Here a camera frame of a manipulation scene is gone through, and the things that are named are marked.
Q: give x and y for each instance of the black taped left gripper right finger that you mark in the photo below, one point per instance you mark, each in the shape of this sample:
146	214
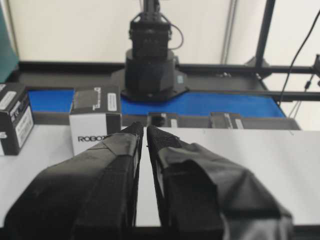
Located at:
204	196

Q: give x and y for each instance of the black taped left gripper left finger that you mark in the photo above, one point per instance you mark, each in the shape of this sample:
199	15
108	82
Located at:
91	196

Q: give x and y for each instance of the black Dynamixel box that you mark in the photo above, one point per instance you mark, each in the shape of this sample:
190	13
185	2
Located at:
16	118

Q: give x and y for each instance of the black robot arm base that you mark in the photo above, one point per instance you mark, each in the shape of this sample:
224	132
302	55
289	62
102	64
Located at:
150	72

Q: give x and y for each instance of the black white Robotis box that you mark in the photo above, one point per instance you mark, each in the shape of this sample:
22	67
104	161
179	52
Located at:
95	113

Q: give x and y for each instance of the small black box on base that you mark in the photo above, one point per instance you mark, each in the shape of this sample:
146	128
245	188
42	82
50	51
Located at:
163	119

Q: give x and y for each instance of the blue conveyor mat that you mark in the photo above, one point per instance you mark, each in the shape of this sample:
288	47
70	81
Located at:
188	104

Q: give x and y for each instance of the teal panel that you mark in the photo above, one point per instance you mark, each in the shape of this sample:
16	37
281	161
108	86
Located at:
9	58

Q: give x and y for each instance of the black aluminium frame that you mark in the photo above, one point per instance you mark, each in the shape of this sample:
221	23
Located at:
247	79

